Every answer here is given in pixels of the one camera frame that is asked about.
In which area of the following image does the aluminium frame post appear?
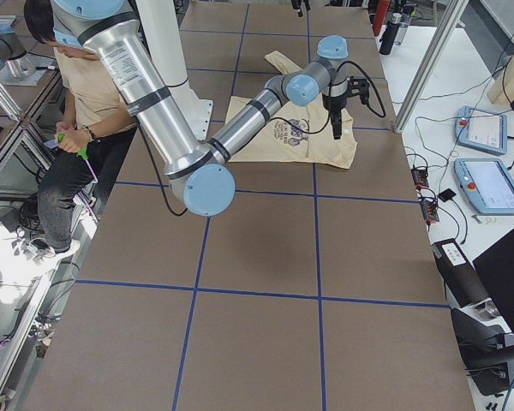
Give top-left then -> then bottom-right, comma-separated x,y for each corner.
393,0 -> 469,134

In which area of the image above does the cream long-sleeve graphic shirt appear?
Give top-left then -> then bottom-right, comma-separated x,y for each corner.
229,50 -> 357,170

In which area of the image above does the near blue teach pendant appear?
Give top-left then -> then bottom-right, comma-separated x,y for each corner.
453,158 -> 514,216

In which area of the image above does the black water bottle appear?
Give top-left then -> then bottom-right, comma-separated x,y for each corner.
379,13 -> 402,56

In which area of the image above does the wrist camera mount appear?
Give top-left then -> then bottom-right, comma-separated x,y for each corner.
346,76 -> 370,105

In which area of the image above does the blue teach pendant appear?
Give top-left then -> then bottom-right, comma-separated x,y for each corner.
453,158 -> 514,216
455,105 -> 508,155

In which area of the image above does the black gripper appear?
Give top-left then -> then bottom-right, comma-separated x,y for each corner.
291,0 -> 309,17
324,94 -> 347,140

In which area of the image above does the seated person in beige shirt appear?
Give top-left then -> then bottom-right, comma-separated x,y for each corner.
24,1 -> 136,271

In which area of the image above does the far blue teach pendant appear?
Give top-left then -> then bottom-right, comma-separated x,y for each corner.
455,105 -> 508,155

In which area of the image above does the black monitor screen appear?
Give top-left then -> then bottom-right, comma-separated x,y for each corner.
473,229 -> 514,333

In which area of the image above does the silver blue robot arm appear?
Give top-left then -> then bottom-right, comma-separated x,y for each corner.
51,1 -> 349,217

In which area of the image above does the orange black usb hub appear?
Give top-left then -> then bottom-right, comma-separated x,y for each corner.
411,167 -> 429,189

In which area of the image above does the brown black box device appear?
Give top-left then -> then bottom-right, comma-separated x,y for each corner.
432,239 -> 489,307

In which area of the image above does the clear plastic bottle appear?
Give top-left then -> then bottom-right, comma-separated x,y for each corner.
394,3 -> 415,45

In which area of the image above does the red bottle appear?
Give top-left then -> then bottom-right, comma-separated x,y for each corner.
372,0 -> 391,37

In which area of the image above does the green handled tool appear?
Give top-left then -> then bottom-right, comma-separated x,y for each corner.
56,132 -> 100,185

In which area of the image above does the black monitor stand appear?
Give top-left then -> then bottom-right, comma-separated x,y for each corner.
451,307 -> 514,396

